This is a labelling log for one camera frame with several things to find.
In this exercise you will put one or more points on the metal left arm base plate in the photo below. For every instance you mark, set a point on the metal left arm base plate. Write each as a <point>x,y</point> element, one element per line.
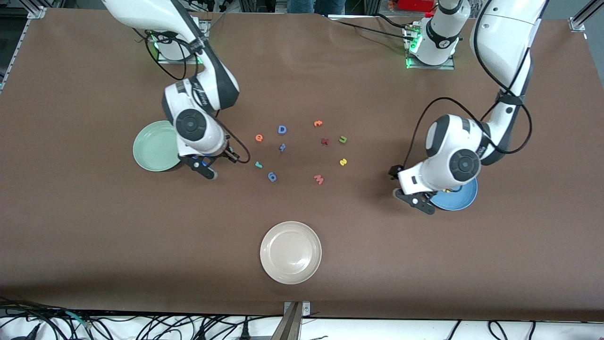
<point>434,67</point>

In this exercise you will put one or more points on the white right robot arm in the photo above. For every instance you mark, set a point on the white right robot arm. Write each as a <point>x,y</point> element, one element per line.
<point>191,125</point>

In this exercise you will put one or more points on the beige plate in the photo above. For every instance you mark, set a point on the beige plate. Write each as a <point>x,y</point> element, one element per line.
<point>290,252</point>

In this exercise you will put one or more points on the metal table edge bracket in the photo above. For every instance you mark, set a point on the metal table edge bracket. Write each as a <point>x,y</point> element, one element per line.
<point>306,308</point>

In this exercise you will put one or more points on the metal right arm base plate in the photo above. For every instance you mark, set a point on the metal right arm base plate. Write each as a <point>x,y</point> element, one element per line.
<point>186,62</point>

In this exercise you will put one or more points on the blue plate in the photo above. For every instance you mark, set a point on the blue plate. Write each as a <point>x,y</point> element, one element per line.
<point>465,198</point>

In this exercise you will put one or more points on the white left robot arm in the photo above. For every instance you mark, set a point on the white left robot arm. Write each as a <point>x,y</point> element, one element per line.
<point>465,163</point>

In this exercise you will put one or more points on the pink foam letter w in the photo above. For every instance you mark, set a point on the pink foam letter w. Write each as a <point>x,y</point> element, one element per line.
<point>319,179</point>

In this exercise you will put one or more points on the pale green plate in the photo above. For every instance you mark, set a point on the pale green plate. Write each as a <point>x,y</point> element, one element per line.
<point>151,146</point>

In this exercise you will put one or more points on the black power plug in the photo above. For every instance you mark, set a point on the black power plug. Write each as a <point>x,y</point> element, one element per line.
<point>245,330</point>

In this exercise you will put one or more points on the red box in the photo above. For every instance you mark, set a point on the red box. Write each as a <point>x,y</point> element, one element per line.
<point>415,4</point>

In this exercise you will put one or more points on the aluminium table leg profile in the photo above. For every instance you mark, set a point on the aluminium table leg profile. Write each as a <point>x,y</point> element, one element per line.
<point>289,326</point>

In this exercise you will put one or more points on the aluminium frame profile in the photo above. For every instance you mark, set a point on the aluminium frame profile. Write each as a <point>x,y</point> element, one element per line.
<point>583,16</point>
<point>37,12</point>

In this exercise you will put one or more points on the person in blue jeans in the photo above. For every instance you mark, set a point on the person in blue jeans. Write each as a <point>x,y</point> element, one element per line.
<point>311,5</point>

